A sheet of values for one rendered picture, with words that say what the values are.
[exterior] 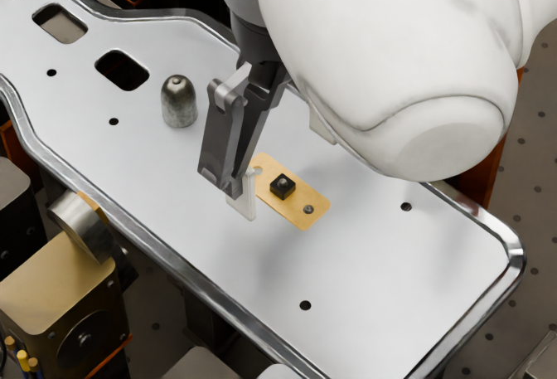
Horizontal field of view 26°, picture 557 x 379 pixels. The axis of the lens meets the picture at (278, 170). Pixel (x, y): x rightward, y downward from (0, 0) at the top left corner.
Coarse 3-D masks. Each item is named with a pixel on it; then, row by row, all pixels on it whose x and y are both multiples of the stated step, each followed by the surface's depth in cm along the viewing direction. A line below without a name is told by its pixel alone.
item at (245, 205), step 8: (248, 168) 94; (248, 176) 94; (248, 184) 95; (248, 192) 96; (232, 200) 99; (240, 200) 98; (248, 200) 97; (240, 208) 99; (248, 208) 98; (248, 216) 99
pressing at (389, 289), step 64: (0, 0) 118; (64, 0) 118; (0, 64) 113; (64, 64) 113; (192, 64) 113; (64, 128) 109; (128, 128) 109; (192, 128) 109; (128, 192) 105; (192, 192) 105; (320, 192) 105; (384, 192) 105; (448, 192) 104; (192, 256) 101; (256, 256) 101; (320, 256) 101; (384, 256) 101; (448, 256) 101; (512, 256) 101; (256, 320) 98; (320, 320) 98; (384, 320) 98; (448, 320) 98
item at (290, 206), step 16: (256, 160) 106; (272, 160) 106; (256, 176) 105; (272, 176) 105; (288, 176) 105; (256, 192) 104; (272, 192) 104; (288, 192) 104; (304, 192) 104; (288, 208) 103; (320, 208) 103; (304, 224) 102
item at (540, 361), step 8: (552, 344) 87; (544, 352) 87; (552, 352) 87; (536, 360) 87; (544, 360) 87; (552, 360) 87; (528, 368) 86; (536, 368) 86; (544, 368) 86; (552, 368) 86; (528, 376) 86; (536, 376) 86; (544, 376) 86; (552, 376) 86
